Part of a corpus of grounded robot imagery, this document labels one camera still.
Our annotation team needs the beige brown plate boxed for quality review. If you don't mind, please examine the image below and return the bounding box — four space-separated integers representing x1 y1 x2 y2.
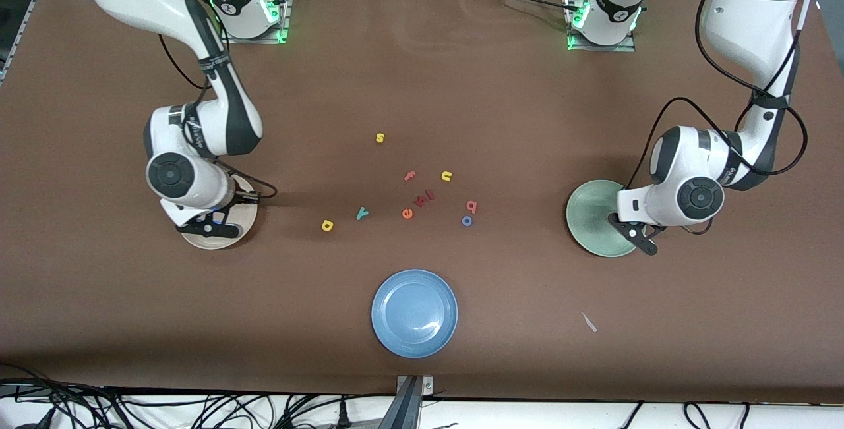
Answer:
179 175 259 250

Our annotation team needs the blue plate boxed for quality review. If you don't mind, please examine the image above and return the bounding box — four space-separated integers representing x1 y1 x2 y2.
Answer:
371 269 459 358

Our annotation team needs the brown paper table cover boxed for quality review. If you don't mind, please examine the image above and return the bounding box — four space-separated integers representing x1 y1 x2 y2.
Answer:
0 0 844 405

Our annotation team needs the pale green plate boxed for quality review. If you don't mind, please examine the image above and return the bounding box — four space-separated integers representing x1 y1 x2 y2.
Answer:
566 180 644 258

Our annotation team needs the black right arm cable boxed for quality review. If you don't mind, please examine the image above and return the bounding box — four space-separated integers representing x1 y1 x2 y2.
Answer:
158 0 279 200

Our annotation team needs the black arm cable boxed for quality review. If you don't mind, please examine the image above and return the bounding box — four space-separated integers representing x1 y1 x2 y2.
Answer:
622 0 810 190
158 0 279 200

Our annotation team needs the black floor cable tangle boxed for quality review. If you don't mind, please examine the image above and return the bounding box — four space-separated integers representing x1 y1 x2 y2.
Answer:
0 362 396 429

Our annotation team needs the aluminium table edge bracket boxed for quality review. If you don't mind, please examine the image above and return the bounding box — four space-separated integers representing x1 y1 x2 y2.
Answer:
394 375 435 429

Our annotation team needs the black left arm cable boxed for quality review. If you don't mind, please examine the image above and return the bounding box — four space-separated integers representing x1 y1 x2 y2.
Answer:
622 0 810 190

